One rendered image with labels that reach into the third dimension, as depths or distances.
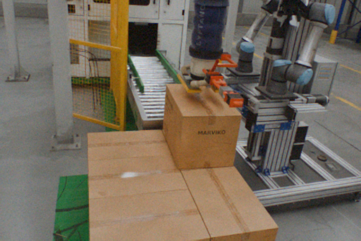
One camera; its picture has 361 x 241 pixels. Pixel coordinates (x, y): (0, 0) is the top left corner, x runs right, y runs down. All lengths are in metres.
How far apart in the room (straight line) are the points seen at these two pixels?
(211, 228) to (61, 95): 2.08
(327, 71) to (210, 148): 1.14
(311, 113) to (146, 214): 1.33
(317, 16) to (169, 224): 1.56
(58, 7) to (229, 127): 1.84
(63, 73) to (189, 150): 1.60
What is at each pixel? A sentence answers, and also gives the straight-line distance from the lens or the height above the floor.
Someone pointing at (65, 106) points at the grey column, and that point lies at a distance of 3.40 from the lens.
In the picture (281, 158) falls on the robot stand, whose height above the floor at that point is 0.35.
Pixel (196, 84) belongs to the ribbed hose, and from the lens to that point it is 2.10.
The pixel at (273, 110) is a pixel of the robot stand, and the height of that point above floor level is 0.92.
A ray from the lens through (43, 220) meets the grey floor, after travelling 2.73.
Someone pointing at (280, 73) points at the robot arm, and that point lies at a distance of 2.34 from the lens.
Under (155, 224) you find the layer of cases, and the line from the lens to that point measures 1.83.
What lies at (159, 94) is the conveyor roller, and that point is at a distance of 3.48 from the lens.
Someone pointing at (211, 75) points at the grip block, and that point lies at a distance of 2.05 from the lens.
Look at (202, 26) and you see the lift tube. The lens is 2.13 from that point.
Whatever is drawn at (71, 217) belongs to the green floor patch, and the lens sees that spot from 2.72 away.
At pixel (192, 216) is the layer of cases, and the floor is 0.54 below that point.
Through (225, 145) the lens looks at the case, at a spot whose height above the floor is 0.72.
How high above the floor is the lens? 1.80
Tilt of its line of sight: 23 degrees down
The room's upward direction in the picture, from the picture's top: 5 degrees clockwise
